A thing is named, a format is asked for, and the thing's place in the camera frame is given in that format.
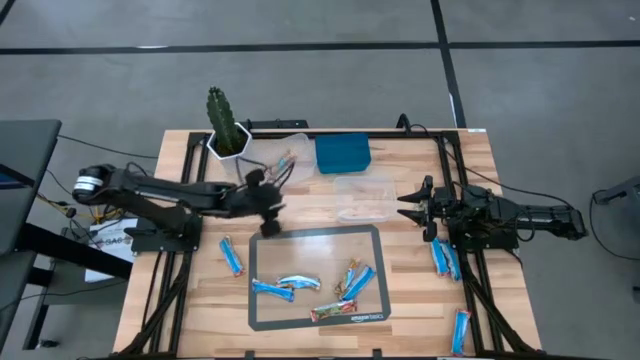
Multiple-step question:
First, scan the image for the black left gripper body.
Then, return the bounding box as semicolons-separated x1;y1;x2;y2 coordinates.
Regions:
232;168;286;239

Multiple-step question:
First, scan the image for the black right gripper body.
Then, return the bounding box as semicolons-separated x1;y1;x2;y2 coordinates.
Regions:
421;174;454;244

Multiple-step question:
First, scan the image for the orange blue granola bar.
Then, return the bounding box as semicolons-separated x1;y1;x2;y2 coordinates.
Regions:
277;149;298;173

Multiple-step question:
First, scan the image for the clear plastic bin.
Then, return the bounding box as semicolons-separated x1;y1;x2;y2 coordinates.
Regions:
333;174;399;224
239;132;318;184

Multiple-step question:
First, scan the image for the orange brown granola bar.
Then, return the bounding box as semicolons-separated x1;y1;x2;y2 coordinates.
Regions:
333;258;361;297

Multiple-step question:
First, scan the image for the blue white granola bar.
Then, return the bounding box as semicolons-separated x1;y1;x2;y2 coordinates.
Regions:
276;273;322;291

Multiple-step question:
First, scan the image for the red green granola bar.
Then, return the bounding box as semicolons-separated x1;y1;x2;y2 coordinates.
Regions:
309;299;359;323

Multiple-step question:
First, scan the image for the white hexagonal plant pot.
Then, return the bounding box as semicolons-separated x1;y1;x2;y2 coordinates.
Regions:
206;121;253;161

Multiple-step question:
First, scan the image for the black power strip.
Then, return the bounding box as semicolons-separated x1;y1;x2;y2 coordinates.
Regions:
248;118;310;130

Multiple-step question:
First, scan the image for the blue plastic bin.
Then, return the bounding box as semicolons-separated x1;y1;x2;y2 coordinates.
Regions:
314;132;373;175

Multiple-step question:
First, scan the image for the green cactus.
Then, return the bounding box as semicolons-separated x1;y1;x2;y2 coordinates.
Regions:
205;85;242;154

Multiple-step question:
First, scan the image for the grey-bordered silicone mat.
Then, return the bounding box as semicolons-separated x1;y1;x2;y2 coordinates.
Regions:
247;223;392;332

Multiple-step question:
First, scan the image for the white paper sheet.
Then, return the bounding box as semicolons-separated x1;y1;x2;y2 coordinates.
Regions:
84;217;139;284

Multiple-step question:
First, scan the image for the grey stand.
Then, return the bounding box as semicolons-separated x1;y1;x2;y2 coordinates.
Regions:
591;174;640;207

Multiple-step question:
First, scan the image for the dark grey desk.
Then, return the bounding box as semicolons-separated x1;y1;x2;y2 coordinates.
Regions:
0;118;134;351

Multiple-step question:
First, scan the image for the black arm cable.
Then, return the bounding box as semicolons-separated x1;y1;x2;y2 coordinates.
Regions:
397;113;576;205

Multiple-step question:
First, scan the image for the black aluminium rig frame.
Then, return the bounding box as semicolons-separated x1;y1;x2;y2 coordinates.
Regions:
112;128;544;360

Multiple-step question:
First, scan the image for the yellow cable bundle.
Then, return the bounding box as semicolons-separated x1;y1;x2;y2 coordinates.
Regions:
37;192;124;224

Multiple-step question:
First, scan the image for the black floor cable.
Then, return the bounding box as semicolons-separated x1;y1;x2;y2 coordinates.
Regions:
56;133;159;161

